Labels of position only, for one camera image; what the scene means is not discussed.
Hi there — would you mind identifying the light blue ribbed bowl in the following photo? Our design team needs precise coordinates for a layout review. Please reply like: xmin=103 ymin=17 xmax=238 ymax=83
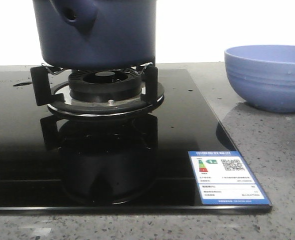
xmin=224 ymin=45 xmax=295 ymax=113

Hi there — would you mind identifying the black pot support grate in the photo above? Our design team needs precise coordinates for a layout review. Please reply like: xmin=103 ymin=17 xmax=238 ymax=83
xmin=30 ymin=62 xmax=165 ymax=120

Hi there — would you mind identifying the dark blue cooking pot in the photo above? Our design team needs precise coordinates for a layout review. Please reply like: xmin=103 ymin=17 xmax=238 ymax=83
xmin=33 ymin=0 xmax=157 ymax=70

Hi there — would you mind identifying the black round gas burner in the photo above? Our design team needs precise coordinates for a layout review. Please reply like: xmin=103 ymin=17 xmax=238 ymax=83
xmin=68 ymin=70 xmax=142 ymax=103

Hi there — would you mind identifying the black glass gas stove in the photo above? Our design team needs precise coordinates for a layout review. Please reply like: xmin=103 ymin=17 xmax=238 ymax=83
xmin=0 ymin=69 xmax=272 ymax=215

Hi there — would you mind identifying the blue energy efficiency label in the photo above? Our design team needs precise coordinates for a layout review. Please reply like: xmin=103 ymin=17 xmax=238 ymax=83
xmin=188 ymin=151 xmax=271 ymax=206

